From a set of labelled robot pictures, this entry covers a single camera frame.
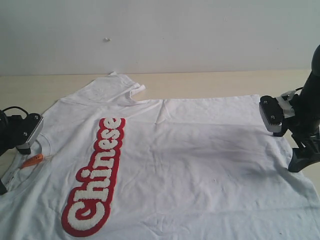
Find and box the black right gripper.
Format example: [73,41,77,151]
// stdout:
[272,94,320,173]

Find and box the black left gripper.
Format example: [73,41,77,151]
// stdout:
[0,111,32,196]

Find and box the black left camera cable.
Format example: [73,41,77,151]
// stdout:
[0,106,30,118]

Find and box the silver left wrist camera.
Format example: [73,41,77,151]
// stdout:
[15,113,44,155]

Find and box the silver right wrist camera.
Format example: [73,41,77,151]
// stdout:
[259,90,297,133]

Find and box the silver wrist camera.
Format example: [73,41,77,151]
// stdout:
[15,113,44,155]
[259,90,297,133]

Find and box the white t-shirt red lettering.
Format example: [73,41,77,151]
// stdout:
[0,74,320,240]

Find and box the orange neck label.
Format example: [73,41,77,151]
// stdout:
[20,153,44,169]

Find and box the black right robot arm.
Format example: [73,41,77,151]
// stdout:
[273,47,320,173]

